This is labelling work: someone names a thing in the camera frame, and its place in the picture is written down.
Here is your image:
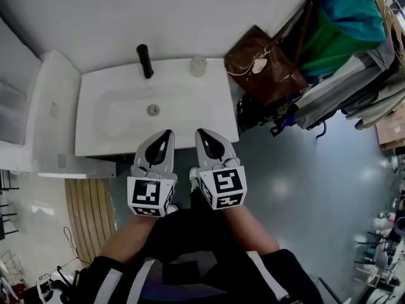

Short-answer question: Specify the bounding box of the white sink basin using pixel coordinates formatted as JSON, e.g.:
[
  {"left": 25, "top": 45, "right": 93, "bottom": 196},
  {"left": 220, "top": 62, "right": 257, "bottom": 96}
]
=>
[{"left": 74, "top": 56, "right": 240, "bottom": 158}]

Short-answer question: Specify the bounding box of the grey white garment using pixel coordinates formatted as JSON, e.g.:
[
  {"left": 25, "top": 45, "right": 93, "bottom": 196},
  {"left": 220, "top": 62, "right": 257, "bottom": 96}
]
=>
[{"left": 293, "top": 41, "right": 405, "bottom": 130}]

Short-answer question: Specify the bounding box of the black faucet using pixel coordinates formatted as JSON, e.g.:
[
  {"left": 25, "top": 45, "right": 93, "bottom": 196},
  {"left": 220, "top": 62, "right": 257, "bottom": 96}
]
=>
[{"left": 136, "top": 44, "right": 155, "bottom": 80}]

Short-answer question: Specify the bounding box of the tall white cabinet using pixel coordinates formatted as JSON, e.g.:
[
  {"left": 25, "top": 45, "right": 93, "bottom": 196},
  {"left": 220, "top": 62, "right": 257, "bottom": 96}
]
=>
[{"left": 0, "top": 16, "right": 117, "bottom": 179}]

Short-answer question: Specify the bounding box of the person's right forearm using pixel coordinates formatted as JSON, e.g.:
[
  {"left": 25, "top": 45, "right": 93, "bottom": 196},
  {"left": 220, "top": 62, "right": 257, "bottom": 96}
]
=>
[{"left": 221, "top": 205, "right": 281, "bottom": 255}]

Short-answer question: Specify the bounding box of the person's left forearm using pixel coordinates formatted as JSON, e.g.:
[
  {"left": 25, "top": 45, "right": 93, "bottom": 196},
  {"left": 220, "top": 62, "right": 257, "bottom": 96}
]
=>
[{"left": 99, "top": 213, "right": 163, "bottom": 268}]

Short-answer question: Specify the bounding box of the green garment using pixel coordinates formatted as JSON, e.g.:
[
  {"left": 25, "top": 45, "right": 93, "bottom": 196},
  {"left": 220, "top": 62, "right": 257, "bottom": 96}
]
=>
[{"left": 299, "top": 4, "right": 368, "bottom": 78}]

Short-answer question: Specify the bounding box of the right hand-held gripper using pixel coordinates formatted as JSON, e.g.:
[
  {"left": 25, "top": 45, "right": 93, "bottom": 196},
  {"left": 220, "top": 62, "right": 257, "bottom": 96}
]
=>
[{"left": 194, "top": 128, "right": 248, "bottom": 212}]

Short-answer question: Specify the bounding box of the cardboard box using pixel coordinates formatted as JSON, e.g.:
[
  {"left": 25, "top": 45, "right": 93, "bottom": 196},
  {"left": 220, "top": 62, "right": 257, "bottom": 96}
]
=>
[{"left": 374, "top": 108, "right": 405, "bottom": 153}]

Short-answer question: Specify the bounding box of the wooden slatted floor mat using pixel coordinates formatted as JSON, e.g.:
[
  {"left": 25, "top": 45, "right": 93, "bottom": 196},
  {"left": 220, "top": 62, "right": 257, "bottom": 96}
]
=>
[{"left": 64, "top": 177, "right": 117, "bottom": 265}]

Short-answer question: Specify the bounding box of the black metal shelf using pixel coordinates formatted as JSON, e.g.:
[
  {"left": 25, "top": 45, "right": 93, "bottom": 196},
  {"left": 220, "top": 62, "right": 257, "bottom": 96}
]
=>
[{"left": 0, "top": 168, "right": 20, "bottom": 241}]

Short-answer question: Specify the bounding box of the person's right shoe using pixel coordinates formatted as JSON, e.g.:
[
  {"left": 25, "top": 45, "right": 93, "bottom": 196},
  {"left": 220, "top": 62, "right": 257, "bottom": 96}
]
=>
[{"left": 189, "top": 167, "right": 201, "bottom": 194}]

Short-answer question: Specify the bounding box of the teal garment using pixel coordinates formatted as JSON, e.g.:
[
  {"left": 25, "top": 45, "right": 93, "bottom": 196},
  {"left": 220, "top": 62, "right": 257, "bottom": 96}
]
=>
[{"left": 318, "top": 0, "right": 387, "bottom": 44}]

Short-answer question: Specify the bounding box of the brown leather bag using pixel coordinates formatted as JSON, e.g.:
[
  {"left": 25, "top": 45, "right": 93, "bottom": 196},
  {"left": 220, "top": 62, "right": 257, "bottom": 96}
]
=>
[{"left": 224, "top": 24, "right": 309, "bottom": 106}]

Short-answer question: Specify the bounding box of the white black helmet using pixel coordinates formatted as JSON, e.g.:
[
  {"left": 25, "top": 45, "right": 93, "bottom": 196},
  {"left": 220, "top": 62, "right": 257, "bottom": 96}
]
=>
[{"left": 35, "top": 276, "right": 70, "bottom": 304}]

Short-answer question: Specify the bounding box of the person's clothed torso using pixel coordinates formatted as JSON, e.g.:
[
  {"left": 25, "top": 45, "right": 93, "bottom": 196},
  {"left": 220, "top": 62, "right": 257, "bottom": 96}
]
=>
[{"left": 72, "top": 188, "right": 324, "bottom": 304}]

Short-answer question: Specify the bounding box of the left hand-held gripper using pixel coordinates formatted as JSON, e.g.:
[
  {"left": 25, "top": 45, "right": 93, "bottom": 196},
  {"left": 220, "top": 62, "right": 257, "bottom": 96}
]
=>
[{"left": 127, "top": 129, "right": 179, "bottom": 218}]

